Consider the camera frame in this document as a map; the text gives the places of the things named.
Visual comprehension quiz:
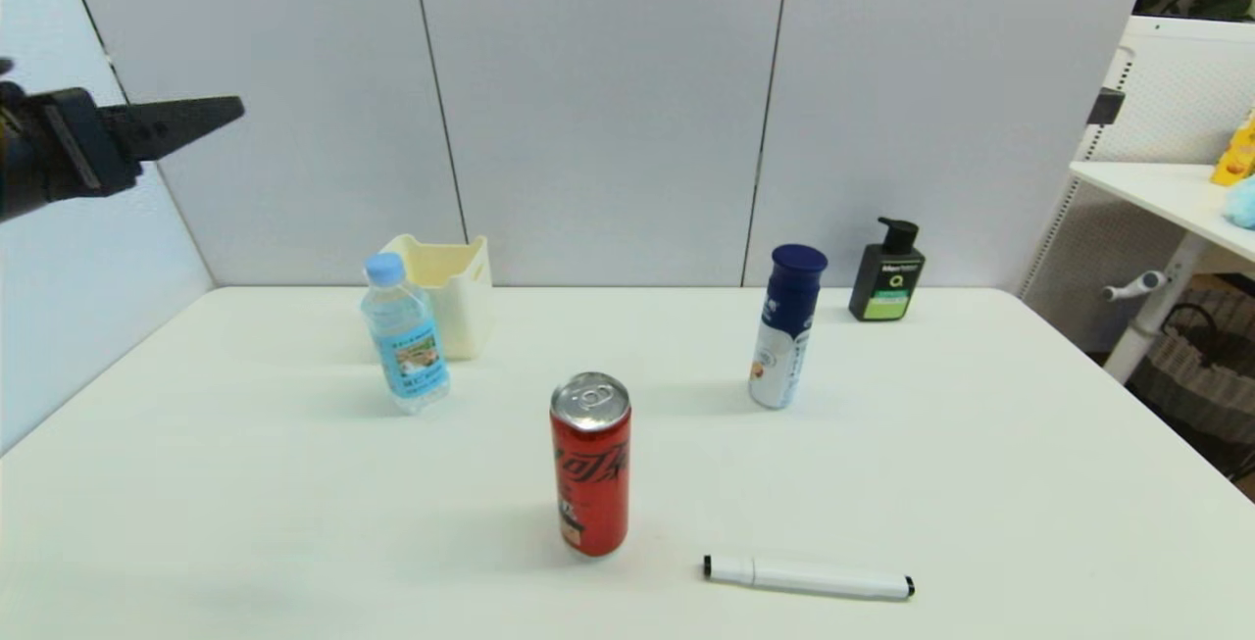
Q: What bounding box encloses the yellow toy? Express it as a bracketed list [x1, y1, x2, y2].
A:
[1211, 109, 1255, 186]

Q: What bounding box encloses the red soda can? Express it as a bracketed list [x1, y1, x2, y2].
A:
[549, 371, 632, 558]

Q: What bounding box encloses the white marker pen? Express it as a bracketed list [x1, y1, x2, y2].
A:
[702, 554, 916, 602]

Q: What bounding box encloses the black pump bottle green label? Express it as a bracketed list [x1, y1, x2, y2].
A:
[848, 217, 927, 322]

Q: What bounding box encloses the cream plastic basket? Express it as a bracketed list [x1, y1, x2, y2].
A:
[378, 233, 494, 362]

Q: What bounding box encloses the clear water bottle blue cap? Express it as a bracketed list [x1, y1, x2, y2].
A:
[360, 252, 452, 416]

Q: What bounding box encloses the white side table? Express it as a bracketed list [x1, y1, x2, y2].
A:
[1069, 160, 1255, 386]

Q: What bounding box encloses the white pegboard panel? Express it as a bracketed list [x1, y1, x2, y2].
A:
[1015, 15, 1255, 298]

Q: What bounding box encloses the navy and white bottle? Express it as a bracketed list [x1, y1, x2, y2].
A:
[747, 244, 828, 411]

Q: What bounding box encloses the light blue plush toy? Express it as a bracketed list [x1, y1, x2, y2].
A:
[1223, 174, 1255, 230]

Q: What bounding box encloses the white table crank handle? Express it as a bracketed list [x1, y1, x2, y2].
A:
[1102, 269, 1171, 303]

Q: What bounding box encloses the woven wicker basket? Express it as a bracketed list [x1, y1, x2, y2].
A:
[1126, 275, 1255, 447]

